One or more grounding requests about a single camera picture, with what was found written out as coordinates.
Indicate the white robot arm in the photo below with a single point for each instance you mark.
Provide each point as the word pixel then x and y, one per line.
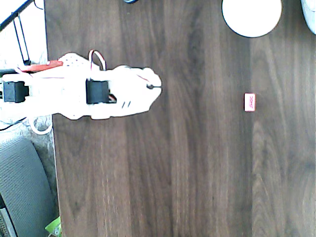
pixel 61 93

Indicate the tall white mug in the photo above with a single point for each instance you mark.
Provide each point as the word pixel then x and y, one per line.
pixel 251 17

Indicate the round pale blue device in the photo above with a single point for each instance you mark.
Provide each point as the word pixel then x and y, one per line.
pixel 310 14

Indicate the green packet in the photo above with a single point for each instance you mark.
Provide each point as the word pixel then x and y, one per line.
pixel 53 227

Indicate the red clamp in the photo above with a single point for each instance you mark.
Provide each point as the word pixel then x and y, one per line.
pixel 39 67

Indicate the small red block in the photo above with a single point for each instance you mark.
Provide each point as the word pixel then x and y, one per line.
pixel 249 102

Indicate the dark mesh office chair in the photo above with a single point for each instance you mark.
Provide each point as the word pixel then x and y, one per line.
pixel 22 185

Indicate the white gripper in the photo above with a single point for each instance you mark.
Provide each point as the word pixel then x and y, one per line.
pixel 138 92

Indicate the black metal stand frame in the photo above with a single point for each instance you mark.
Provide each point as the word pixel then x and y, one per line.
pixel 10 17

